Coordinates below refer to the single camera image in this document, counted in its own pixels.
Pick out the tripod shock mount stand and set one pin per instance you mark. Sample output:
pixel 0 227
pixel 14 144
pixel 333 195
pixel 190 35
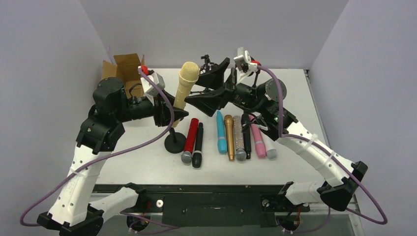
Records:
pixel 208 64

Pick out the pink microphone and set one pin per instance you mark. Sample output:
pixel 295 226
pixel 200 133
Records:
pixel 260 147

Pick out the brown cardboard box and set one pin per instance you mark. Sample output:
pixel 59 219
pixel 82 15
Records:
pixel 126 68

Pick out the clip mic stand round base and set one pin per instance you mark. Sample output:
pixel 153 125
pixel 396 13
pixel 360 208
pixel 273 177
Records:
pixel 174 142

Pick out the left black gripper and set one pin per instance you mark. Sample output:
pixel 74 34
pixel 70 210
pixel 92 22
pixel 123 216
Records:
pixel 159 113

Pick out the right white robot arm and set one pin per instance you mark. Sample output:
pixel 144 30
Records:
pixel 254 88

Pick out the slim black microphone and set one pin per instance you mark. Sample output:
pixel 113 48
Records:
pixel 245 120

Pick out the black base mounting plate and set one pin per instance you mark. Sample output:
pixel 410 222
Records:
pixel 215 205

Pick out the blue microphone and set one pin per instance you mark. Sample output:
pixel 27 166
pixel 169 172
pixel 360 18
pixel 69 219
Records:
pixel 221 142

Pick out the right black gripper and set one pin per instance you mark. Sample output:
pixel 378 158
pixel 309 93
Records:
pixel 230 87

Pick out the cream microphone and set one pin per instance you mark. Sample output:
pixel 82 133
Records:
pixel 188 76

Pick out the gold microphone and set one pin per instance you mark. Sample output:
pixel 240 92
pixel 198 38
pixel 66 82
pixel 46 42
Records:
pixel 229 123

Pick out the red glitter microphone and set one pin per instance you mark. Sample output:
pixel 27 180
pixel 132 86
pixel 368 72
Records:
pixel 186 156

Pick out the silver glitter microphone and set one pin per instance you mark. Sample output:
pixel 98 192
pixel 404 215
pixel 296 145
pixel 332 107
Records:
pixel 240 153

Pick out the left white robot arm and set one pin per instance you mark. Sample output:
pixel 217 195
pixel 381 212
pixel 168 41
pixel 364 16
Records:
pixel 73 214

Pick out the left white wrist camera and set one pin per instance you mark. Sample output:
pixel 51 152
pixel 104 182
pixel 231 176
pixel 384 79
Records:
pixel 150 80

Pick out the white grey microphone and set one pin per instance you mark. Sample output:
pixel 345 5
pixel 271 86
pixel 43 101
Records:
pixel 271 151

